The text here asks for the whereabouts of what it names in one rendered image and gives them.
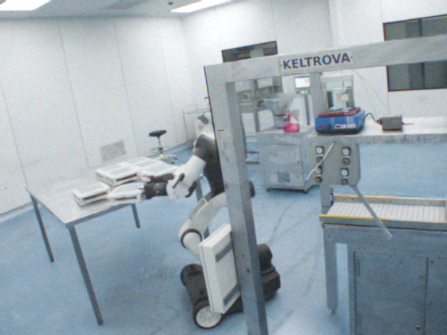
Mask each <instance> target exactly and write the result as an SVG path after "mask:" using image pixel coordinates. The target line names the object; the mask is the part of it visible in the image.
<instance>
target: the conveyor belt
mask: <svg viewBox="0 0 447 335"><path fill-rule="evenodd" d="M369 205H370V206H371V208H373V209H374V212H375V214H376V215H377V216H378V217H379V218H388V219H408V220H426V221H443V222H446V215H445V207H432V206H408V205H397V204H389V205H384V204H371V203H369ZM327 215H340V216H341V215H350V216H359V217H372V215H371V214H370V213H369V211H368V209H366V207H365V206H364V203H334V205H333V207H332V208H331V209H330V210H329V211H328V212H327ZM323 223H329V222H321V223H320V227H321V228H322V224H323ZM331 224H332V223H331ZM336 224H345V223H336ZM347 224H353V223H347ZM353 225H361V226H377V227H379V225H362V224H353ZM322 230H323V229H322Z"/></svg>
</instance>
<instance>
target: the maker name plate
mask: <svg viewBox="0 0 447 335"><path fill-rule="evenodd" d="M350 65H352V66H354V65H355V62H354V51H353V49H344V50H341V49H340V50H335V51H330V52H328V51H326V52H322V53H309V54H304V55H299V56H296V55H294V56H290V57H281V58H279V69H280V73H291V72H297V71H307V70H313V69H329V68H334V67H338V68H339V67H345V66H350Z"/></svg>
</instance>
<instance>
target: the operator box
mask: <svg viewBox="0 0 447 335"><path fill-rule="evenodd" d="M199 249H200V257H201V261H202V265H203V269H204V277H205V281H206V285H207V289H208V300H209V305H210V308H211V311H213V312H214V311H215V312H217V313H225V312H226V311H227V310H228V309H229V307H230V306H231V305H232V304H233V303H234V301H235V300H236V299H238V297H239V296H240V291H241V289H240V284H239V275H238V271H237V265H236V261H235V252H234V246H233V242H232V232H231V224H224V225H222V226H221V227H219V228H218V229H217V231H215V232H214V233H213V234H212V235H210V236H208V237H207V238H206V239H205V240H204V241H203V242H202V243H201V244H200V245H199Z"/></svg>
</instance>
